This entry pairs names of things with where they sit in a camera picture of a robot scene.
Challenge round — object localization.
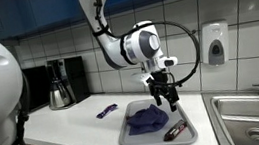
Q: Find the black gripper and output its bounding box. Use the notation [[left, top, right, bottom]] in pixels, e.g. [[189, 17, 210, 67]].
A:
[[146, 69, 181, 116]]

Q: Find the blue waffle cloth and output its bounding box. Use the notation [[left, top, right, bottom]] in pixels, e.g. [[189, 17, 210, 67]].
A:
[[123, 102, 171, 137]]

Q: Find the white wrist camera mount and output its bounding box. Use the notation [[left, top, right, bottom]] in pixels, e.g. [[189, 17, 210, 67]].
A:
[[131, 70, 155, 88]]

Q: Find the black drip coffee maker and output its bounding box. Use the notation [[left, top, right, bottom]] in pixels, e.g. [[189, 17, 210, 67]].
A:
[[45, 55, 92, 111]]

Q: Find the purple protein bar sachet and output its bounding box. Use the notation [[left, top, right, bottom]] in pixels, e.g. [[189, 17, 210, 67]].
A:
[[94, 102, 120, 120]]

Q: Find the white wall soap dispenser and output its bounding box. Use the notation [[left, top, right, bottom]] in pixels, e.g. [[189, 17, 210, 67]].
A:
[[197, 18, 233, 68]]

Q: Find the black microwave oven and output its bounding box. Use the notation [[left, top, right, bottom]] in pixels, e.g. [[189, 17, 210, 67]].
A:
[[21, 64, 55, 113]]

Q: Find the grey plastic tray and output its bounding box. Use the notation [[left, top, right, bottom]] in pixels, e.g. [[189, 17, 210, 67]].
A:
[[113, 92, 200, 145]]

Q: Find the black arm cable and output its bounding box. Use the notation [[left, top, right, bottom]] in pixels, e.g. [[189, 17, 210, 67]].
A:
[[93, 0, 204, 97]]

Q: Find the stainless steel sink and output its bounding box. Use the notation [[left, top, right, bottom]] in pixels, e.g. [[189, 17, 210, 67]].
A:
[[201, 85, 259, 145]]

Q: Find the dark brown bar sachet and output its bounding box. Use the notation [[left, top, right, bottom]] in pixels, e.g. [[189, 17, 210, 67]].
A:
[[160, 118, 191, 143]]

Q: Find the stainless steel coffee carafe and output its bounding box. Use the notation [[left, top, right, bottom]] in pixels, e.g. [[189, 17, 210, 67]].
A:
[[46, 77, 74, 111]]

